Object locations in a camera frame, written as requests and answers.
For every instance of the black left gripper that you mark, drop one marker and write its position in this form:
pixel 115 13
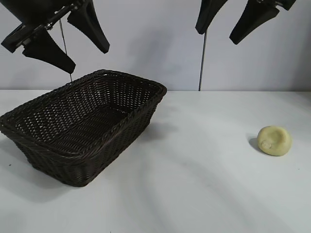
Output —
pixel 36 17

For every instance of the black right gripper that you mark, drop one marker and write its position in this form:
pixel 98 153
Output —
pixel 284 3

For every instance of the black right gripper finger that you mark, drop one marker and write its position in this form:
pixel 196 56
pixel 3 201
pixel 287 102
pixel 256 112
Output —
pixel 206 14

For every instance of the dark brown woven basket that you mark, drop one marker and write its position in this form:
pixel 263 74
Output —
pixel 80 150

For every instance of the pale yellow egg yolk pastry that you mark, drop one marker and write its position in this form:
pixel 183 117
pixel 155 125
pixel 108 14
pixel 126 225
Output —
pixel 275 140

